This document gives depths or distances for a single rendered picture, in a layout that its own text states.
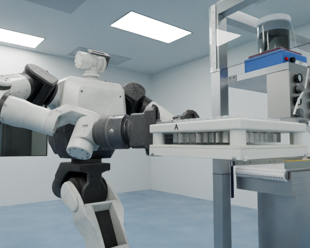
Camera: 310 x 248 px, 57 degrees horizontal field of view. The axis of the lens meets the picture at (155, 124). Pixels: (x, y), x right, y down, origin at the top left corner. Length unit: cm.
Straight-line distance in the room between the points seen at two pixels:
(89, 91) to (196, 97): 515
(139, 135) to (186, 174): 561
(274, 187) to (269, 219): 22
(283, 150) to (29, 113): 58
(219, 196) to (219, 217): 10
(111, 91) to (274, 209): 93
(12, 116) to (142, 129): 32
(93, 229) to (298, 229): 89
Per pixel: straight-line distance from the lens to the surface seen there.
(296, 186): 135
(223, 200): 143
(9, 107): 78
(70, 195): 110
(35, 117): 77
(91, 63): 116
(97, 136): 72
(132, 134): 70
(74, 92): 105
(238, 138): 50
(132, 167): 690
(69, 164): 116
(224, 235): 147
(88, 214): 104
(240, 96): 543
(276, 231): 152
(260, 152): 54
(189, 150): 56
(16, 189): 592
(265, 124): 56
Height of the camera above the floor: 103
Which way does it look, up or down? 5 degrees up
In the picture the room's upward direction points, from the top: straight up
